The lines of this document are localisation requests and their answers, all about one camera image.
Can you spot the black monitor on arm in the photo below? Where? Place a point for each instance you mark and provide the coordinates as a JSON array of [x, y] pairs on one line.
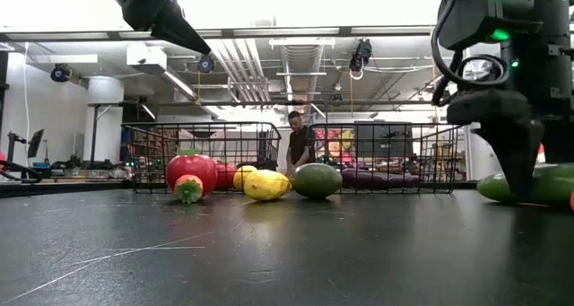
[[35, 142]]

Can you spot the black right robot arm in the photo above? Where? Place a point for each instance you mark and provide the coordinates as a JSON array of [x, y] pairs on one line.
[[538, 50]]

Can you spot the silver ceiling air duct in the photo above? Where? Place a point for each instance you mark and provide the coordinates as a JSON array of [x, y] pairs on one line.
[[301, 72]]

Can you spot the white round pillar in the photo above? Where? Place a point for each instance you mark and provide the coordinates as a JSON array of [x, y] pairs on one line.
[[482, 160]]

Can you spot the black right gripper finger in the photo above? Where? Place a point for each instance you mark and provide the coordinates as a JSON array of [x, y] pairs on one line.
[[560, 142], [520, 158]]

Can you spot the red toy strawberry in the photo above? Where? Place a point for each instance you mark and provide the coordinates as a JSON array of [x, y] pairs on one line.
[[188, 190]]

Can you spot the green toy cucumber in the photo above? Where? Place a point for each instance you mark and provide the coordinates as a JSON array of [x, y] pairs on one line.
[[556, 185]]

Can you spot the dark grey monitor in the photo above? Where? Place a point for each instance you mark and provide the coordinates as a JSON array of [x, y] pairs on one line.
[[381, 140]]

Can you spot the large yellow toy lemon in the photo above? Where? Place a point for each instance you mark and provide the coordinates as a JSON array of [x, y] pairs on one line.
[[266, 186]]

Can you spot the green toy avocado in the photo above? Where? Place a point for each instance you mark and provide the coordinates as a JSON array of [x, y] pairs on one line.
[[316, 180]]

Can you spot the black metal table frame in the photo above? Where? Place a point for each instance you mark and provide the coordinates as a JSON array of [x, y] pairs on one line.
[[67, 189]]

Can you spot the black round ceiling camera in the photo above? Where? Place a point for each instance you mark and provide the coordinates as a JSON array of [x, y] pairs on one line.
[[60, 72], [206, 63]]

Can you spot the purple toy eggplant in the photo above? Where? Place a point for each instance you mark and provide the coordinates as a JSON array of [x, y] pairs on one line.
[[381, 179]]

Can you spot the black hanging ceiling device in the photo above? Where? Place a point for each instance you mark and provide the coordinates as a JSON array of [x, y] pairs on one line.
[[361, 55]]

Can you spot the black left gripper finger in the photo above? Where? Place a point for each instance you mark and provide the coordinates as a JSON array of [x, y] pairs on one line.
[[179, 30]]

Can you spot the person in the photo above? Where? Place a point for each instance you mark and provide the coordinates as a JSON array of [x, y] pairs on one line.
[[299, 140]]

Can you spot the small yellow toy lemon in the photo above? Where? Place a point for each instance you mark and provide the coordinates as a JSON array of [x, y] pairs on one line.
[[244, 173]]

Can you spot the colourful wall picture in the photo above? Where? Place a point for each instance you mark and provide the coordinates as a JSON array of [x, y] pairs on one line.
[[334, 146]]

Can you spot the orange red curtain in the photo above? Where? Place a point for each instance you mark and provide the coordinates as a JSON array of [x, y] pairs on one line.
[[540, 155]]

